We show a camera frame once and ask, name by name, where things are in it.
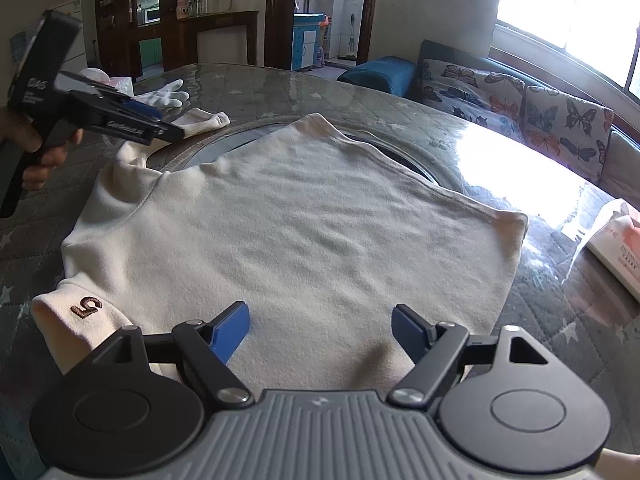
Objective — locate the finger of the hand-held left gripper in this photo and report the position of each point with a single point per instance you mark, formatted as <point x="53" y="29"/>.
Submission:
<point x="142" y="109"/>
<point x="145" y="132"/>

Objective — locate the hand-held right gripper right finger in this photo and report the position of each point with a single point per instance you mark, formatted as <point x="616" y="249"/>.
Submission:
<point x="407" y="330"/>

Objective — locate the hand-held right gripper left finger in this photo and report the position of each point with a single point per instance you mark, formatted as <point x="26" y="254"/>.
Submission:
<point x="232" y="327"/>

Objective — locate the cream sweater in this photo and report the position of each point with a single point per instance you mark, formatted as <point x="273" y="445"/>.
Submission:
<point x="300" y="240"/>

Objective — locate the person's left hand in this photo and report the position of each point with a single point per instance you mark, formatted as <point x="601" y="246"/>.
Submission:
<point x="45" y="172"/>

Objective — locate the pink cloth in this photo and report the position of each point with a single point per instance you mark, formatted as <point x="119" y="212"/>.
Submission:
<point x="120" y="84"/>

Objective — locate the white refrigerator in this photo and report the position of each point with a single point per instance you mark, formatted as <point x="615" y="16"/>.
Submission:
<point x="75" y="35"/>

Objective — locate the dark wooden cabinet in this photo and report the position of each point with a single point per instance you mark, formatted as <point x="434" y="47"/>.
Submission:
<point x="117" y="15"/>

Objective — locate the dark wooden side table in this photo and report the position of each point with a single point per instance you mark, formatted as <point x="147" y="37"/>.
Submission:
<point x="225" y="17"/>

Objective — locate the blue cabinet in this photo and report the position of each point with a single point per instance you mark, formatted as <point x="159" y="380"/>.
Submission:
<point x="307" y="42"/>

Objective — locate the white pink tissue pack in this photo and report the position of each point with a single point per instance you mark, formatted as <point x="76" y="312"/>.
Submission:
<point x="617" y="245"/>

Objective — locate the butterfly print cushion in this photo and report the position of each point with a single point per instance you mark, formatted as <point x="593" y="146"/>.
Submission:
<point x="565" y="127"/>
<point x="470" y="92"/>

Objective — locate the grey cushion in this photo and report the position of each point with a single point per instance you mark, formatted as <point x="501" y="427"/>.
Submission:
<point x="622" y="165"/>

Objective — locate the blue sofa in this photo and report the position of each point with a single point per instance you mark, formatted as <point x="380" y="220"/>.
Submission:
<point x="442" y="47"/>

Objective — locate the window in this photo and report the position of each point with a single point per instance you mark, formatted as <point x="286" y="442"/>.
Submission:
<point x="570" y="5"/>

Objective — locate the wooden door frame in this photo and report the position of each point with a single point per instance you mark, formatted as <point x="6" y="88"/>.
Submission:
<point x="280" y="10"/>

